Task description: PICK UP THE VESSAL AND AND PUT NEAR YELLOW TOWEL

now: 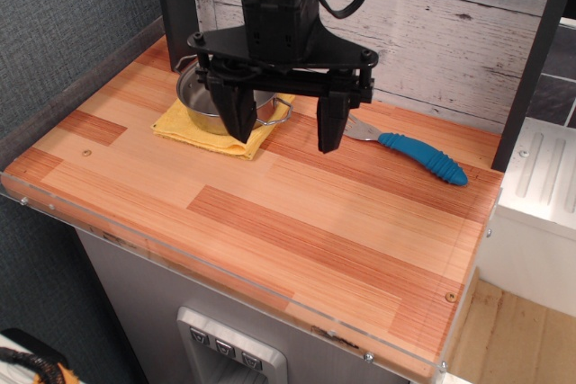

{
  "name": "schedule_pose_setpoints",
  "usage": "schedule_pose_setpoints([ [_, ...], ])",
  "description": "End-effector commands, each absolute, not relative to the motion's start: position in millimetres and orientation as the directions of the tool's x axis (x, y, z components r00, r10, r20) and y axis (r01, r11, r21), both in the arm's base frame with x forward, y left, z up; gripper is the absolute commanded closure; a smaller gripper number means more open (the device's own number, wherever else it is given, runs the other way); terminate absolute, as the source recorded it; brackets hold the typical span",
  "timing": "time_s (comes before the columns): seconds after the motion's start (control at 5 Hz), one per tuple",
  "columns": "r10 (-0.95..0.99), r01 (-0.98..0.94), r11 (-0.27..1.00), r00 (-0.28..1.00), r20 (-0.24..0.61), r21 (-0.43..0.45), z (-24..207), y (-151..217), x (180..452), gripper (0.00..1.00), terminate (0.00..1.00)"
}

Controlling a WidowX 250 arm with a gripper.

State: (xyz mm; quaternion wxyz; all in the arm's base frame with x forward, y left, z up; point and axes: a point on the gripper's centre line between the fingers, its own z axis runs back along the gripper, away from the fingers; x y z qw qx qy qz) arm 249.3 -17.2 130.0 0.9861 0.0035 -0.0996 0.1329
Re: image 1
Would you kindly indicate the blue handled metal fork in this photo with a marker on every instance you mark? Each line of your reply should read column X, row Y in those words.
column 434, row 160

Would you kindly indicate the stainless steel pot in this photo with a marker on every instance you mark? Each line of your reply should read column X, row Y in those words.
column 271, row 109

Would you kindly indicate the dark gray post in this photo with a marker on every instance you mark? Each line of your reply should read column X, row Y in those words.
column 180, row 22
column 552, row 14

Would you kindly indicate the orange cloth item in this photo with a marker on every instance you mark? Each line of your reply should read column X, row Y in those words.
column 55, row 374

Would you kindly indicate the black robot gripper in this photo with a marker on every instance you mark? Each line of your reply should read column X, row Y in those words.
column 282, row 46

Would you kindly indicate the silver dispenser panel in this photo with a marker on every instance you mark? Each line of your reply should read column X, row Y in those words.
column 221, row 354

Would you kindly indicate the clear acrylic edge guard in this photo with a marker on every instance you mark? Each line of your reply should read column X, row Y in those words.
column 235, row 283

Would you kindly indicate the gray toy fridge cabinet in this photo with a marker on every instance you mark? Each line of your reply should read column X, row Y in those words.
column 146, row 297

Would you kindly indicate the yellow folded towel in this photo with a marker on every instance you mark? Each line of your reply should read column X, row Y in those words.
column 176, row 124

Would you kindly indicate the white toy sink unit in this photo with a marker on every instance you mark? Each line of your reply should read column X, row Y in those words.
column 529, row 245

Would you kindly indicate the dark gray right post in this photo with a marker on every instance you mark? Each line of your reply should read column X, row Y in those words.
column 552, row 14

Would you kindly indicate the dark gray left post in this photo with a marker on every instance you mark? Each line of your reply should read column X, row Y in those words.
column 180, row 22

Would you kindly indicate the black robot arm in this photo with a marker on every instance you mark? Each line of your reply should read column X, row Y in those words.
column 283, row 47

